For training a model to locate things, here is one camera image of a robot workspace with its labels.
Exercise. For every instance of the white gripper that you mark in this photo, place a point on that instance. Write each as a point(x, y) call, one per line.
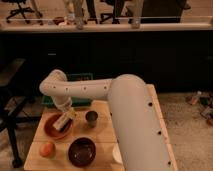
point(67, 113)

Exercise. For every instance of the eraser block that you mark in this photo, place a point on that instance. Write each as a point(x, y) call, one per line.
point(60, 123)

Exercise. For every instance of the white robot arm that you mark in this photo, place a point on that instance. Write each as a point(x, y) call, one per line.
point(137, 127)

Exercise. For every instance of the red bowl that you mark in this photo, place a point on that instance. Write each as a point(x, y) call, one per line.
point(51, 132)

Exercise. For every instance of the dark brown bowl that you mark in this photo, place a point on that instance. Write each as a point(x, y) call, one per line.
point(82, 152)

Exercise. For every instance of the metal cup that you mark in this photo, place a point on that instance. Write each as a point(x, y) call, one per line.
point(91, 118)

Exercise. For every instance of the green basket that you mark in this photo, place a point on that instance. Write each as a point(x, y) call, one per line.
point(76, 102)

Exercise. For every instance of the orange fruit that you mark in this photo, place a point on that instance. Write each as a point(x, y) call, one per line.
point(47, 150)

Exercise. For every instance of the white plate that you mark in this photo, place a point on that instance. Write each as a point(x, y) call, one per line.
point(116, 154)

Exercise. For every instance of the black office chair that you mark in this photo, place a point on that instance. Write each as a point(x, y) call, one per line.
point(22, 11)

